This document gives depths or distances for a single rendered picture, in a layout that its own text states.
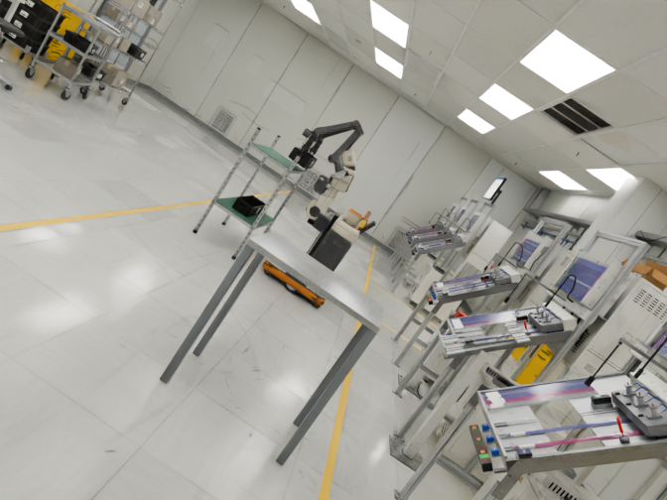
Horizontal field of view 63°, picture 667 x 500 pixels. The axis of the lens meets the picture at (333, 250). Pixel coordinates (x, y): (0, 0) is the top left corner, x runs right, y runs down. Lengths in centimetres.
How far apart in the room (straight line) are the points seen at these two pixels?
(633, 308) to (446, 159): 890
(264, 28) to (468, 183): 559
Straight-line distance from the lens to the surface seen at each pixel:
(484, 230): 844
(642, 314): 391
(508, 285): 513
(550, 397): 284
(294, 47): 1278
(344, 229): 497
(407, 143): 1232
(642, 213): 726
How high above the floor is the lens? 135
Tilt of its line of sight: 9 degrees down
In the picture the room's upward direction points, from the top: 34 degrees clockwise
